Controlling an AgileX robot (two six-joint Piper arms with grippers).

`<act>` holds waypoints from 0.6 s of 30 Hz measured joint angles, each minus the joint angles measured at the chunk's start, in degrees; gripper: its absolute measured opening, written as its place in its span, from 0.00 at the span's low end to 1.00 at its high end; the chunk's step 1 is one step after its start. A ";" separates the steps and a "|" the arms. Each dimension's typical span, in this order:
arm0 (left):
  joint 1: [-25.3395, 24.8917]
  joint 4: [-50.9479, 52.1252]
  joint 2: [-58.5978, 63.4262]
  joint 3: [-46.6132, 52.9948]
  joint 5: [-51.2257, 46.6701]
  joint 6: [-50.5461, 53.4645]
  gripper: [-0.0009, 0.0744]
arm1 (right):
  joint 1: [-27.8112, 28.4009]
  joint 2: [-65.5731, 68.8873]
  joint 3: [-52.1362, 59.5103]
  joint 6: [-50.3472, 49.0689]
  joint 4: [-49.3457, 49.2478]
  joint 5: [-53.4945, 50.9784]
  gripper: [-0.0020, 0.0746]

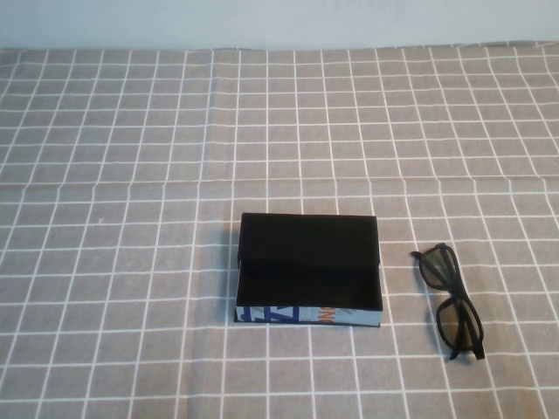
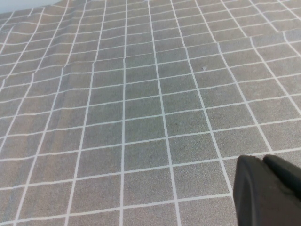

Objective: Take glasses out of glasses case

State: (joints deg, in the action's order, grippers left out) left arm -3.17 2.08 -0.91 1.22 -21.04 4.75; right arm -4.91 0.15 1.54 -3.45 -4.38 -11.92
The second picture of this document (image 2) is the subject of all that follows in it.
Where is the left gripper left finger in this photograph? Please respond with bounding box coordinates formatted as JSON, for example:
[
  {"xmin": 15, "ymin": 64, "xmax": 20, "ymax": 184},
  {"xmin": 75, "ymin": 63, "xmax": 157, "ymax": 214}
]
[{"xmin": 232, "ymin": 154, "xmax": 301, "ymax": 226}]

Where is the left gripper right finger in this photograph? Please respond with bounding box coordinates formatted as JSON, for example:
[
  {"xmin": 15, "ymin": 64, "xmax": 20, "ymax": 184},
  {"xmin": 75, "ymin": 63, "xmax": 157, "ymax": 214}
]
[{"xmin": 262, "ymin": 154, "xmax": 301, "ymax": 201}]

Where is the grey white-grid tablecloth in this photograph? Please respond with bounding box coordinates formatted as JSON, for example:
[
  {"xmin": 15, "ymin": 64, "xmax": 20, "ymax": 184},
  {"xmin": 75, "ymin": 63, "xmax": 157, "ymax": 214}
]
[{"xmin": 0, "ymin": 0, "xmax": 301, "ymax": 226}]

